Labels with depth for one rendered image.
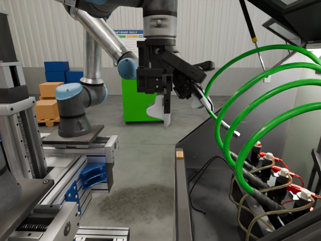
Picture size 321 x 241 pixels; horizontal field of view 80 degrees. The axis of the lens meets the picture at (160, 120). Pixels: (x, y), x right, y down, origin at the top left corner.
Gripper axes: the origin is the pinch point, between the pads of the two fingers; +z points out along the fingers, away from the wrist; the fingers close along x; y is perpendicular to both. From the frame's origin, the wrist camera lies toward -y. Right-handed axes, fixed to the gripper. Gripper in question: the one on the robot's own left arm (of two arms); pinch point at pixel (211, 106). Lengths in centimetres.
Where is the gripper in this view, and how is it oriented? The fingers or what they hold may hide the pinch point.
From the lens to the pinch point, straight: 71.4
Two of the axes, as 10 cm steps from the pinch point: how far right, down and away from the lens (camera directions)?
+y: -6.9, 5.5, 4.6
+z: 4.9, 8.3, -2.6
